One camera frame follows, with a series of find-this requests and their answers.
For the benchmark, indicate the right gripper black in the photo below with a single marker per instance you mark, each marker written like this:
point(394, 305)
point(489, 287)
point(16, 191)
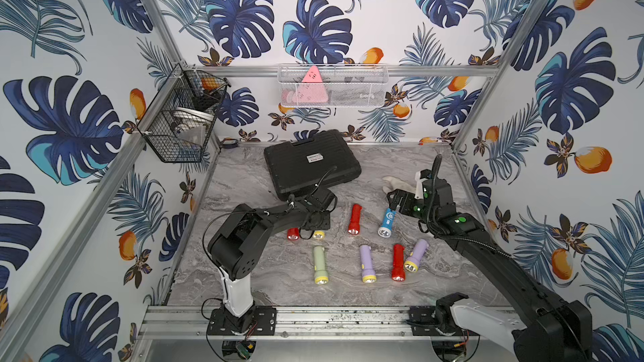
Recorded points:
point(407, 197)

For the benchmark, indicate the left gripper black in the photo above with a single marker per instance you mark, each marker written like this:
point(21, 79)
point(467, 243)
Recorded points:
point(312, 220)

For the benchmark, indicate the blue flashlight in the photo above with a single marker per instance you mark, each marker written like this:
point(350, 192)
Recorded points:
point(386, 228)

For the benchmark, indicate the green flashlight back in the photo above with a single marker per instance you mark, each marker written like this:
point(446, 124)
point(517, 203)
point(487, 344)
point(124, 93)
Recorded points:
point(318, 234)

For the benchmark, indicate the green flashlight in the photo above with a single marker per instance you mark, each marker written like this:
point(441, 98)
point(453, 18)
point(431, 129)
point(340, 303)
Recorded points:
point(321, 273)
point(318, 234)

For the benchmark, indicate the red flashlight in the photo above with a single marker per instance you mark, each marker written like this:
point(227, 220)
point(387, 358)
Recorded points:
point(354, 227)
point(293, 234)
point(398, 273)

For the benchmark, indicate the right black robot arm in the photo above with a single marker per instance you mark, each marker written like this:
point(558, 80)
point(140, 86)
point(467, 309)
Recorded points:
point(543, 327)

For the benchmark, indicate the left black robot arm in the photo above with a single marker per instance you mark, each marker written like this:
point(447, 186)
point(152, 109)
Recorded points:
point(236, 247)

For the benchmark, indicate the purple flashlight right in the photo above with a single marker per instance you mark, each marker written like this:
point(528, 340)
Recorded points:
point(412, 263)

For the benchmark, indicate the purple flashlight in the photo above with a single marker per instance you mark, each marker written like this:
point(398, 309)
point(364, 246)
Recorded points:
point(412, 263)
point(368, 271)

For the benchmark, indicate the red flashlight front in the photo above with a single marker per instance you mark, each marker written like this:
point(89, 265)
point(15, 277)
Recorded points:
point(398, 273)

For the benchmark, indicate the green flashlight front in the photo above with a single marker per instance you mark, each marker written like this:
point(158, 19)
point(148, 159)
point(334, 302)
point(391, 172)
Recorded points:
point(321, 273)

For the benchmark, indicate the purple flashlight front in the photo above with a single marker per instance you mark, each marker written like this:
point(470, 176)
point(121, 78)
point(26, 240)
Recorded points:
point(368, 271)

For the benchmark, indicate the white work glove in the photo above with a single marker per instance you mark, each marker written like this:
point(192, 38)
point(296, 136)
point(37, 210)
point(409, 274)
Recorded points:
point(391, 183)

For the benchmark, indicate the black plastic tool case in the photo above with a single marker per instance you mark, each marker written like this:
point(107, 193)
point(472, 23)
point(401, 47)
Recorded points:
point(296, 167)

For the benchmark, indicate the dark tape roll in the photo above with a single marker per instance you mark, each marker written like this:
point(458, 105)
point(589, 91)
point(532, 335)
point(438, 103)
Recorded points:
point(229, 143)

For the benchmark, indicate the pink triangle item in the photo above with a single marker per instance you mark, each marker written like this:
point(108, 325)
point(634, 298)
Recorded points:
point(312, 89)

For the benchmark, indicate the clear wall shelf basket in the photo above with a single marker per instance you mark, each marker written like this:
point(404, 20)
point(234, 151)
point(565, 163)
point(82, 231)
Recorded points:
point(349, 86)

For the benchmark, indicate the black wire basket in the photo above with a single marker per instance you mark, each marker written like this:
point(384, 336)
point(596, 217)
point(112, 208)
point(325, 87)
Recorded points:
point(183, 115)

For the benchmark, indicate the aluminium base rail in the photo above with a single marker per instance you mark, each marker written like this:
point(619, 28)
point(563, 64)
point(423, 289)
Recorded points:
point(330, 323)

